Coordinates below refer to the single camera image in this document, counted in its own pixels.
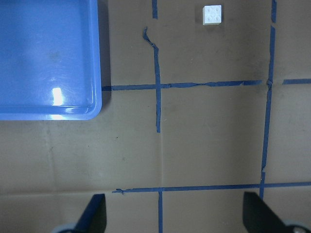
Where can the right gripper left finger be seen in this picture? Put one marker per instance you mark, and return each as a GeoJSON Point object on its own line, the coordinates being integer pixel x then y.
{"type": "Point", "coordinates": [94, 217]}

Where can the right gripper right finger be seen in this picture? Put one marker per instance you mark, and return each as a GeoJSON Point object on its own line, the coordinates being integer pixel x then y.
{"type": "Point", "coordinates": [259, 218]}

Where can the white block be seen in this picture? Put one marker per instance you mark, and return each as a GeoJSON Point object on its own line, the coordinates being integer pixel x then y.
{"type": "Point", "coordinates": [212, 15]}

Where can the blue plastic tray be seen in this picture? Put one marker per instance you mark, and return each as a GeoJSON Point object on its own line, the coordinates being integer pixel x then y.
{"type": "Point", "coordinates": [49, 60]}

